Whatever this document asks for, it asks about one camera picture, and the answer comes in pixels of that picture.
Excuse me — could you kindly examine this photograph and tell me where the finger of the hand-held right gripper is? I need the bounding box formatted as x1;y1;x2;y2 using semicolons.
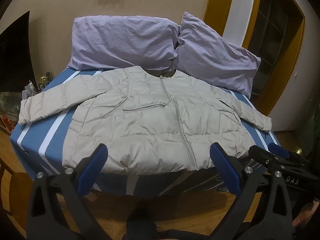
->
268;142;312;167
249;144;311;181

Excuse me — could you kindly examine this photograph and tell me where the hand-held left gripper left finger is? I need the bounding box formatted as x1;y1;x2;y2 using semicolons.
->
26;143;109;240

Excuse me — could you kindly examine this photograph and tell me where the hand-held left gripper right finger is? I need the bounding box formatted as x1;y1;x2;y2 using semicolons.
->
209;142;293;240

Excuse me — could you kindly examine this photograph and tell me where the beige puffer jacket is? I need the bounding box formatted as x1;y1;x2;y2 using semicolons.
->
19;65;273;173

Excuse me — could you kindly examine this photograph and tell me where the person's right hand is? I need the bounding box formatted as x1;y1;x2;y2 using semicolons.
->
292;197;320;232

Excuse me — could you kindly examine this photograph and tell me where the blue striped bed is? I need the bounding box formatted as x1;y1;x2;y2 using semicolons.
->
10;66;282;198

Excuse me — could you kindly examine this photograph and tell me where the wooden chair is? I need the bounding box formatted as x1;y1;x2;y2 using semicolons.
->
0;152;28;232

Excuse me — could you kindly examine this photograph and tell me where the red packet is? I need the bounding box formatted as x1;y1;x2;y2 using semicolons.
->
0;114;17;133

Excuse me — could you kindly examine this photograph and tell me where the cluster of dark bottles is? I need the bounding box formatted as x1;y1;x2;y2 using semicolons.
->
37;71;52;91

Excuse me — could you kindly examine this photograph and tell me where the lavender pillow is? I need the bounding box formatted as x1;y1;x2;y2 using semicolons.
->
172;11;262;98
67;15;181;72

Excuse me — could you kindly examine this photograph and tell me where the dark panelled door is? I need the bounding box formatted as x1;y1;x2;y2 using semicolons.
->
246;0;300;100

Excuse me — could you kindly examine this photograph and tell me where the black television screen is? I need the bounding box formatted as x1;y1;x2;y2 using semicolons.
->
0;11;38;93

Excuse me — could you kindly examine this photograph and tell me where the wooden door frame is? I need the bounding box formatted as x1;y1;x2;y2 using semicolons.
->
241;0;307;130

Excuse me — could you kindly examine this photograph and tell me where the wooden wall trim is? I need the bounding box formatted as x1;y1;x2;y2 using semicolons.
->
202;0;237;30

